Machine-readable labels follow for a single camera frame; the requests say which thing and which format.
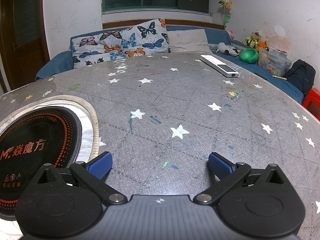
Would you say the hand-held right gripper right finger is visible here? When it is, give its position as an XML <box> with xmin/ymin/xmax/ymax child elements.
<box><xmin>194</xmin><ymin>152</ymin><xmax>288</xmax><ymax>205</ymax></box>

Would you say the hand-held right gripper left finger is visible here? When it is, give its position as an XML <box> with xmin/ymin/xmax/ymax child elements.
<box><xmin>34</xmin><ymin>151</ymin><xmax>128</xmax><ymax>205</ymax></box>

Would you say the black round induction cooktop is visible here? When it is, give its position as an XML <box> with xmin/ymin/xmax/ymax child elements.
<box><xmin>0</xmin><ymin>106</ymin><xmax>83</xmax><ymax>223</ymax></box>

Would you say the grey star-print table cover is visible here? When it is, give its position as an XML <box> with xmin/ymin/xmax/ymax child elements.
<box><xmin>0</xmin><ymin>54</ymin><xmax>320</xmax><ymax>240</ymax></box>

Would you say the white remote control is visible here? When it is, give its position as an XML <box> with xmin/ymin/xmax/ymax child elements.
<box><xmin>199</xmin><ymin>54</ymin><xmax>240</xmax><ymax>78</ymax></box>

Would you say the blue sofa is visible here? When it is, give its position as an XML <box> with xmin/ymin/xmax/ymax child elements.
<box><xmin>35</xmin><ymin>25</ymin><xmax>307</xmax><ymax>104</ymax></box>

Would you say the green plastic bowl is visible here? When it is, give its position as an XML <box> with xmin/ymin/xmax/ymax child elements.
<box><xmin>240</xmin><ymin>49</ymin><xmax>259</xmax><ymax>64</ymax></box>

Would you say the clear plastic toy box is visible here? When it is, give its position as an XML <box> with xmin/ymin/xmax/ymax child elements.
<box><xmin>257</xmin><ymin>47</ymin><xmax>292</xmax><ymax>78</ymax></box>

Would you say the red plastic stool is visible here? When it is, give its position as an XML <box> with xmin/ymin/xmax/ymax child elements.
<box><xmin>302</xmin><ymin>88</ymin><xmax>320</xmax><ymax>120</ymax></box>

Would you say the black and white plush toy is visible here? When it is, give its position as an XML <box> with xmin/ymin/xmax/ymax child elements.
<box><xmin>216</xmin><ymin>42</ymin><xmax>241</xmax><ymax>57</ymax></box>

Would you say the black backpack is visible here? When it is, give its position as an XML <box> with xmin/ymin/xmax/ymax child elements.
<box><xmin>284</xmin><ymin>59</ymin><xmax>316</xmax><ymax>97</ymax></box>

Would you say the butterfly print pillow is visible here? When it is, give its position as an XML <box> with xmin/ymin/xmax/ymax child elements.
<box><xmin>71</xmin><ymin>18</ymin><xmax>170</xmax><ymax>69</ymax></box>

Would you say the orange plush toy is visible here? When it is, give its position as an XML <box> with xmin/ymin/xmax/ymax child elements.
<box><xmin>255</xmin><ymin>40</ymin><xmax>268</xmax><ymax>52</ymax></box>

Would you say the beige pillow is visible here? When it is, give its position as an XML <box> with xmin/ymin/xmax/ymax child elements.
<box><xmin>167</xmin><ymin>29</ymin><xmax>212</xmax><ymax>54</ymax></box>

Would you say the teddy bear with yellow vest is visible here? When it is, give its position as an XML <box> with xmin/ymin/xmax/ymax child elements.
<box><xmin>243</xmin><ymin>31</ymin><xmax>262</xmax><ymax>49</ymax></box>

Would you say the wooden door with glass pane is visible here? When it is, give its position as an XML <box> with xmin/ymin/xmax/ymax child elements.
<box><xmin>0</xmin><ymin>0</ymin><xmax>50</xmax><ymax>93</ymax></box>

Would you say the artificial flower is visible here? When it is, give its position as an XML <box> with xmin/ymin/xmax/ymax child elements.
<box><xmin>217</xmin><ymin>0</ymin><xmax>232</xmax><ymax>30</ymax></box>

